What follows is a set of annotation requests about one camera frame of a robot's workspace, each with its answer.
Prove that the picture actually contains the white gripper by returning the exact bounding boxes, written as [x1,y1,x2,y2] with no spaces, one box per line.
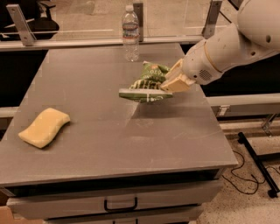
[160,40,223,93]

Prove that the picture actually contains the green jalapeno chip bag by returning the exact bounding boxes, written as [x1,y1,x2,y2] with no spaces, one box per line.
[119,61,172,103]

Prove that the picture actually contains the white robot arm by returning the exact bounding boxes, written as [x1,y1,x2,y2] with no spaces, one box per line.
[160,0,280,93]

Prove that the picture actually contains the yellow sponge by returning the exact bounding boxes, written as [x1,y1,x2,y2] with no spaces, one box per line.
[18,108,70,149]

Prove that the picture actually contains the clear plastic water bottle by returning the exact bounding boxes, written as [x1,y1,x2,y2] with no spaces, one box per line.
[122,4,139,62]

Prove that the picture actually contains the black stand leg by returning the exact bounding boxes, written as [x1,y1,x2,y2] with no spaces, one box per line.
[238,132,280,198]

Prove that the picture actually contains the black office chair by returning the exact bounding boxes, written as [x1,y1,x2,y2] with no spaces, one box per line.
[0,0,60,42]

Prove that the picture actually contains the right metal rail bracket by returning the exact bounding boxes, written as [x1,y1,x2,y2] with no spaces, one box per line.
[202,0,222,39]

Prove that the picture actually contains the metal rail bracket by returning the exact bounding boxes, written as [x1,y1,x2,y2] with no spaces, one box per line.
[133,2,144,42]
[202,0,222,39]
[6,4,36,46]

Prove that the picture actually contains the middle metal rail bracket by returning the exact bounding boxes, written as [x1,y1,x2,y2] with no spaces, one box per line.
[133,2,144,42]

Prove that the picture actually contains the grey drawer with black handle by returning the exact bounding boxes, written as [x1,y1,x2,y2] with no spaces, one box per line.
[7,179,222,220]

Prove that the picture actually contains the black floor cable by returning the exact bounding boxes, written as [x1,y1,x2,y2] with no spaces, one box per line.
[221,150,280,195]

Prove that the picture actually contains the left metal rail bracket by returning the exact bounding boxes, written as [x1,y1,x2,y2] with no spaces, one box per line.
[6,4,36,46]

